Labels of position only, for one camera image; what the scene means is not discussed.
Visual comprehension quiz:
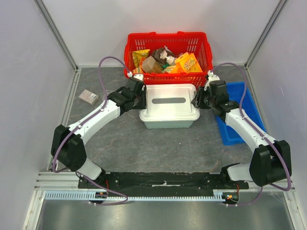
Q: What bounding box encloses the light teal plastic bin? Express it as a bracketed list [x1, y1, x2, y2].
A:
[142, 120, 195, 129]

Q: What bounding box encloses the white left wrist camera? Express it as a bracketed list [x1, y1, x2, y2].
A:
[128, 72, 146, 91]

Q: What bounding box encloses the white bin lid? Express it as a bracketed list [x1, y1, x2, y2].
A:
[140, 84, 200, 123]

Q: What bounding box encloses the blue compartment tray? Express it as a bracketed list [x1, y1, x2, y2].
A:
[214, 81, 268, 146]

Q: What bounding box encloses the brown cardboard box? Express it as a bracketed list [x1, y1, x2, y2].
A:
[141, 56, 164, 74]

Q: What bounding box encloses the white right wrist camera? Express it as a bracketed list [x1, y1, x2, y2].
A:
[204, 70, 220, 89]

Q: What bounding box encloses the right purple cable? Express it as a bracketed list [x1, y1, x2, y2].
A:
[210, 62, 293, 207]

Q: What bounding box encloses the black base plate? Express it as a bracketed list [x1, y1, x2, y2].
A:
[78, 171, 250, 192]

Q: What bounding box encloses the white pump bottle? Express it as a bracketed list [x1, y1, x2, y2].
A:
[160, 51, 176, 66]

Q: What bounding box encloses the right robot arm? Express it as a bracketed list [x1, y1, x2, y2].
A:
[191, 80, 292, 191]

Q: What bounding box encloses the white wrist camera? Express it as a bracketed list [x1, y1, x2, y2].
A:
[128, 72, 146, 91]
[204, 70, 220, 89]

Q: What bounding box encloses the slotted cable duct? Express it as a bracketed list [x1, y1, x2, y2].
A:
[45, 191, 225, 202]

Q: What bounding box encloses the red plastic shopping basket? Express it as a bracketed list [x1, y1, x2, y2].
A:
[124, 31, 213, 88]

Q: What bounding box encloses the yellow snack bag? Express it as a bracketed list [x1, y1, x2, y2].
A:
[132, 49, 150, 68]

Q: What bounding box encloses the orange Scrub Daddy box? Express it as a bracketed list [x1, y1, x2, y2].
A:
[175, 52, 202, 73]

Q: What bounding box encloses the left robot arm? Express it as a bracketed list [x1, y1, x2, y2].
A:
[51, 74, 146, 188]

